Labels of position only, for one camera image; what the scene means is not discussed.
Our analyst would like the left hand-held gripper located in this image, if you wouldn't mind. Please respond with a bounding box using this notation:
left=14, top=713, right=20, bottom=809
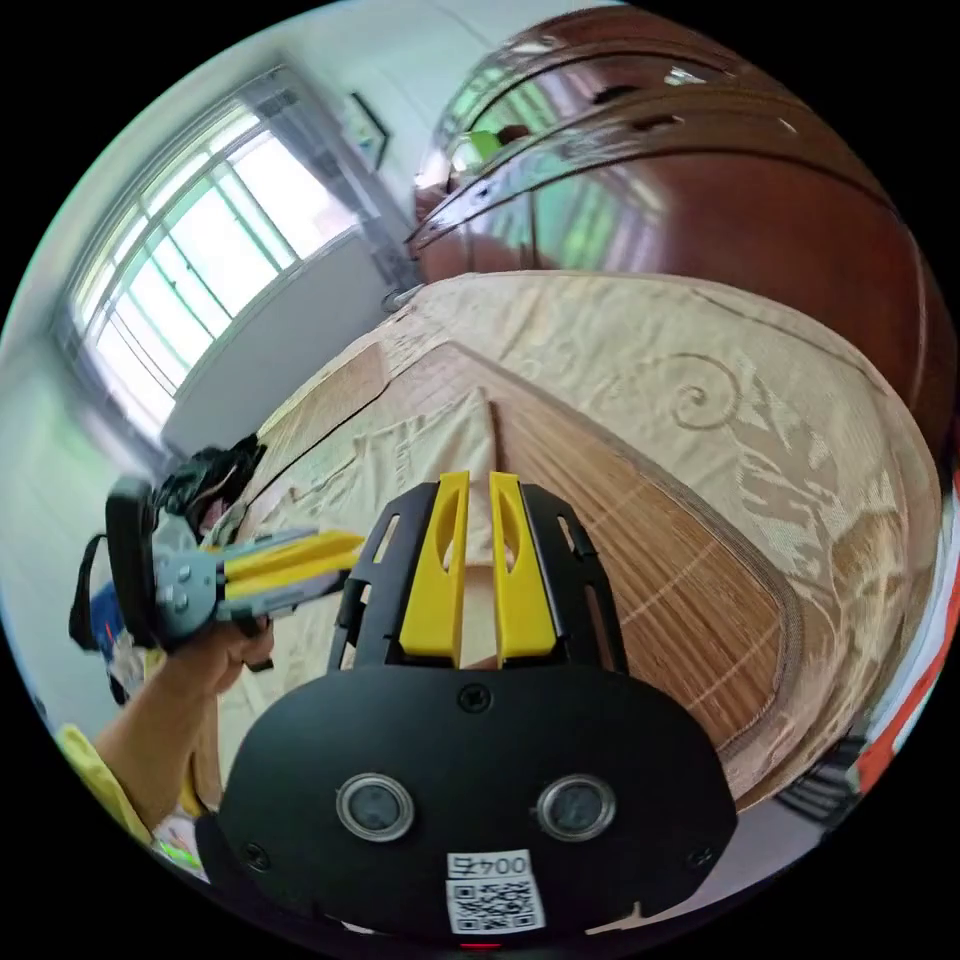
left=152, top=479, right=367, bottom=652

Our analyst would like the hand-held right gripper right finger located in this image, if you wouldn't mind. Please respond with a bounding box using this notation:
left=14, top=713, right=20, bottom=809
left=488, top=470, right=559, bottom=670

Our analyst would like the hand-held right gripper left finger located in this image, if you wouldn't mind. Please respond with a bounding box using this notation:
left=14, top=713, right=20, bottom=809
left=398, top=470, right=472, bottom=670

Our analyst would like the beige t-shirt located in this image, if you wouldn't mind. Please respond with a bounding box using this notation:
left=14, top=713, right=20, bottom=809
left=196, top=385, right=505, bottom=810

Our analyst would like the person's left forearm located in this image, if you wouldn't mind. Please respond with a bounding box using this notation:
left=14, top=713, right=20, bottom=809
left=92, top=673, right=226, bottom=835

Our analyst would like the person's left hand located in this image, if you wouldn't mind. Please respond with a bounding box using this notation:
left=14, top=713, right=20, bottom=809
left=158, top=613, right=276, bottom=723

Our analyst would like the pile of clothes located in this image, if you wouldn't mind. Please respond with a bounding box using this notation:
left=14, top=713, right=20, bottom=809
left=166, top=431, right=270, bottom=529

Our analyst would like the bed with woven mat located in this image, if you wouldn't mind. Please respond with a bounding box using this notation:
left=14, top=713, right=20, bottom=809
left=160, top=268, right=948, bottom=817

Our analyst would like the person's body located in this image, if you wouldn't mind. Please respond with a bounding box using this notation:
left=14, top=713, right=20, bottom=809
left=55, top=721, right=210, bottom=875

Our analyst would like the window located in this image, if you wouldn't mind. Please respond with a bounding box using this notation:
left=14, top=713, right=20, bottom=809
left=53, top=95, right=363, bottom=445

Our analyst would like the brown wooden headboard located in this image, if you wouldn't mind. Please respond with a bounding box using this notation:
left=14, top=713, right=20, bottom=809
left=404, top=5, right=940, bottom=456

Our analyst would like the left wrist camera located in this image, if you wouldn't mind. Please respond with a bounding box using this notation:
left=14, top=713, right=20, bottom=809
left=68, top=475, right=163, bottom=652

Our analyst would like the framed wall picture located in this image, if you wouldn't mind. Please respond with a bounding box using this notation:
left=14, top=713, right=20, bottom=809
left=347, top=89, right=393, bottom=171

